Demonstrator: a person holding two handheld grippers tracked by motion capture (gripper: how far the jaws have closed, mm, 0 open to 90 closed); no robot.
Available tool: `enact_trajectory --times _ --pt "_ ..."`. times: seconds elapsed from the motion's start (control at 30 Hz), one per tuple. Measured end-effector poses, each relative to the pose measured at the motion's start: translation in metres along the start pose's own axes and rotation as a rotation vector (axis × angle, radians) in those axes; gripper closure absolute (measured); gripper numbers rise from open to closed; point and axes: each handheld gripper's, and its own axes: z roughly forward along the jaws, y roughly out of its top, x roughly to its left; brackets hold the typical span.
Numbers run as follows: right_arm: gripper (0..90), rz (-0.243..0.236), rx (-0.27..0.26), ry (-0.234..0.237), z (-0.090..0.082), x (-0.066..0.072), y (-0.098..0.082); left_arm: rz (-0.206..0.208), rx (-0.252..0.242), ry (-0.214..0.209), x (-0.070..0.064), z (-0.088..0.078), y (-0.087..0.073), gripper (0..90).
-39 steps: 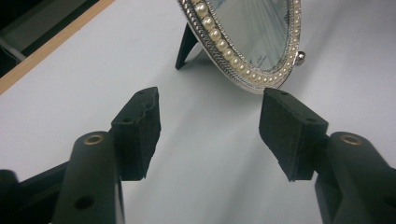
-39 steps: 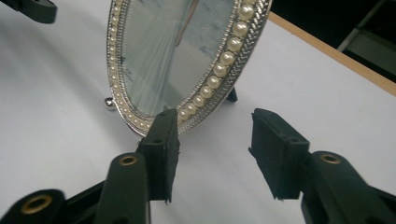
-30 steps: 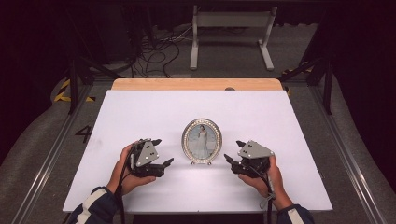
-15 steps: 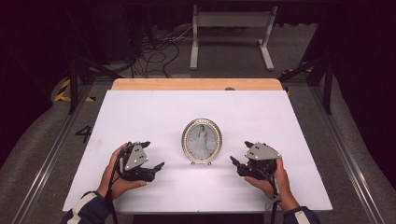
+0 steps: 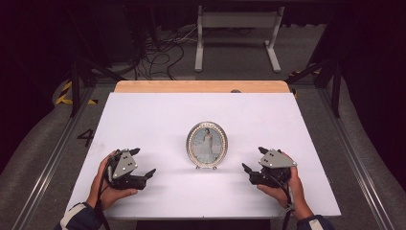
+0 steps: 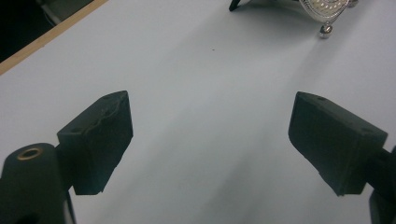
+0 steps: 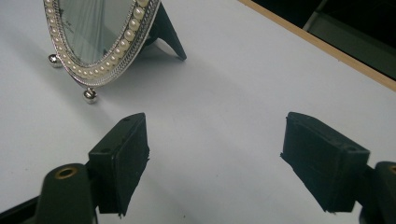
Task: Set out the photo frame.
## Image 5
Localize oval silver photo frame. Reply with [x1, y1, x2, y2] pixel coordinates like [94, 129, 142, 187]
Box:
[186, 121, 229, 171]

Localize tangle of floor cables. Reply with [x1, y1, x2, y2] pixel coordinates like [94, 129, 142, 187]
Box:
[132, 27, 200, 81]

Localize dark equipment box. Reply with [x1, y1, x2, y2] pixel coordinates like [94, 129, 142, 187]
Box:
[94, 3, 152, 66]

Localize wooden table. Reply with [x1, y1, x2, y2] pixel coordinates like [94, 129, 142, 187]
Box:
[114, 80, 291, 94]

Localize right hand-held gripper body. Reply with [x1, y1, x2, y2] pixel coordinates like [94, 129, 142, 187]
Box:
[249, 148, 299, 189]

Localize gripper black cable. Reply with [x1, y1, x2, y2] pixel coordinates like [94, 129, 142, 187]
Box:
[95, 156, 113, 230]
[271, 173, 296, 230]

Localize black metal stand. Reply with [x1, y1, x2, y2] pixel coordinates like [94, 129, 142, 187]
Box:
[284, 56, 345, 118]
[67, 56, 127, 118]

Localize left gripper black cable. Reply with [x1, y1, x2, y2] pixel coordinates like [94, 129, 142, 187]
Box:
[95, 156, 113, 230]

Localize person's right hand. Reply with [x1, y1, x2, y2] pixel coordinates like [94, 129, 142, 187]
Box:
[257, 151, 314, 222]

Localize white board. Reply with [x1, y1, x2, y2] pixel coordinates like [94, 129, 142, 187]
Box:
[65, 92, 342, 220]

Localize aluminium floor rail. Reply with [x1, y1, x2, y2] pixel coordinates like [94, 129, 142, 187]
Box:
[10, 85, 97, 230]
[315, 86, 397, 230]

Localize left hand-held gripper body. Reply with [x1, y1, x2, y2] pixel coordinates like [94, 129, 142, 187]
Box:
[106, 148, 148, 191]

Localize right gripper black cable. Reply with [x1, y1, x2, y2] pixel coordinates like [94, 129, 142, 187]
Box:
[271, 173, 296, 230]

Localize person's left hand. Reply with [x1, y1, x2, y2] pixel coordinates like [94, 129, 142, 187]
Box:
[85, 150, 139, 211]

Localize white metal stand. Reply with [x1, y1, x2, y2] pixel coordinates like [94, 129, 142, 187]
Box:
[193, 4, 286, 74]

